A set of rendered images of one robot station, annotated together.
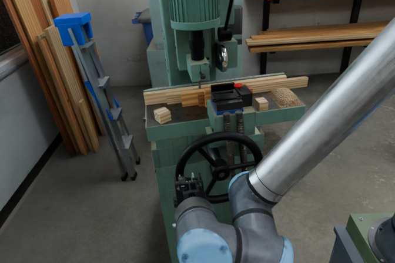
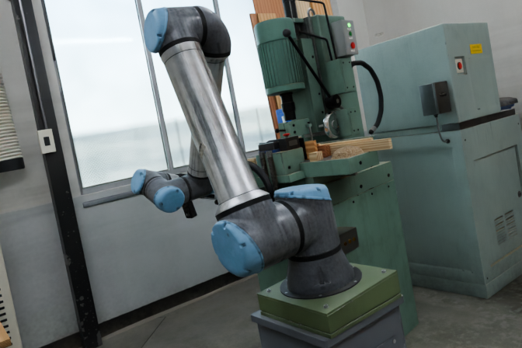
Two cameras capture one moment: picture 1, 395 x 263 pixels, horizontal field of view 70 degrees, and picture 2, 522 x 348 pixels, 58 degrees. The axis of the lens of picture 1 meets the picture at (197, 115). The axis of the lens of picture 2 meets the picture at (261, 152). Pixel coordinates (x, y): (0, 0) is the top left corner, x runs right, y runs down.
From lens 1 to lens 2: 163 cm
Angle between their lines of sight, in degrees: 56
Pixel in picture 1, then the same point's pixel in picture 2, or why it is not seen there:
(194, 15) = (269, 83)
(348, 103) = not seen: hidden behind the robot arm
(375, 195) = not seen: outside the picture
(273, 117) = (321, 169)
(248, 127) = (278, 167)
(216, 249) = (138, 173)
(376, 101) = not seen: hidden behind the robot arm
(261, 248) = (158, 182)
